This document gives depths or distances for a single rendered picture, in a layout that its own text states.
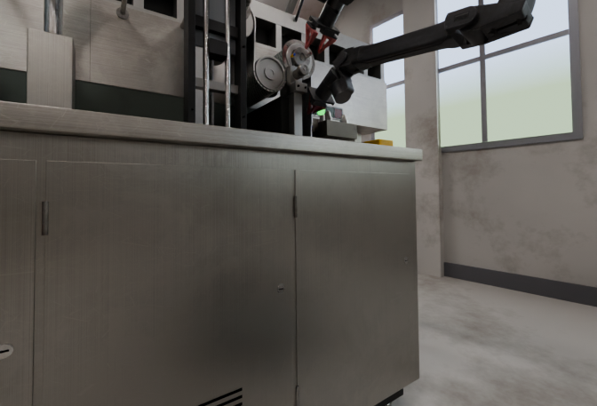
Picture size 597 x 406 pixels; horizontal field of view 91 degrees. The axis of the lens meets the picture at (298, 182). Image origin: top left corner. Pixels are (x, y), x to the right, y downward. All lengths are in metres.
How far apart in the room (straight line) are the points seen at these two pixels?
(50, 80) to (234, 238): 0.62
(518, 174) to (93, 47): 2.67
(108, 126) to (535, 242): 2.65
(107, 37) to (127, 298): 0.95
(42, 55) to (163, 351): 0.77
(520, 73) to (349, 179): 2.15
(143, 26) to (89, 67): 0.25
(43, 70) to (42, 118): 0.40
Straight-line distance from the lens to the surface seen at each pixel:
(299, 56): 1.17
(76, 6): 1.38
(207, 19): 0.93
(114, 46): 1.33
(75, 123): 0.62
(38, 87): 1.01
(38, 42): 1.04
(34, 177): 0.64
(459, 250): 2.92
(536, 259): 2.78
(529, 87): 2.81
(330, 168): 0.84
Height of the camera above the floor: 0.76
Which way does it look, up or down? 2 degrees up
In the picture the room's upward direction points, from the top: 1 degrees counter-clockwise
